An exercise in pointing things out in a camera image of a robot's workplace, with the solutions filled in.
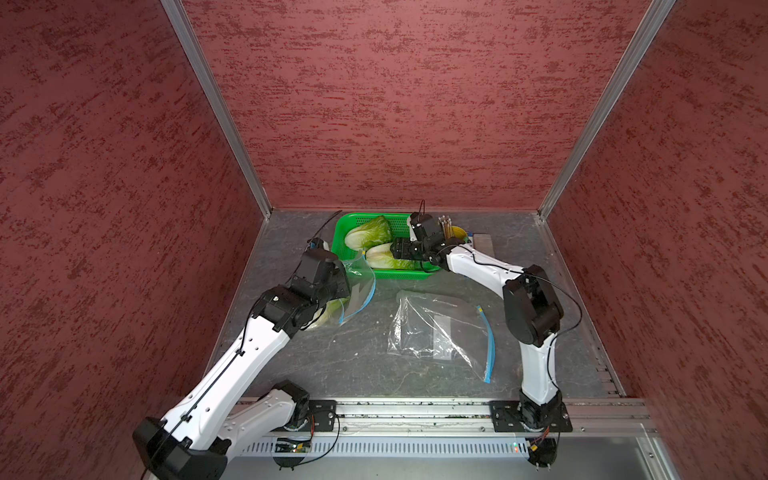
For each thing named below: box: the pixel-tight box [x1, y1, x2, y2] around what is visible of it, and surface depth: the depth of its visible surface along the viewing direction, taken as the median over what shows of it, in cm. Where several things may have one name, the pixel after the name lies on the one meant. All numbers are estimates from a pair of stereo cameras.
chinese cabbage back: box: [344, 215, 392, 251], surface depth 105 cm
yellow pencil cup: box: [451, 226, 468, 239], surface depth 103 cm
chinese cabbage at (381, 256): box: [365, 242, 421, 270], surface depth 100 cm
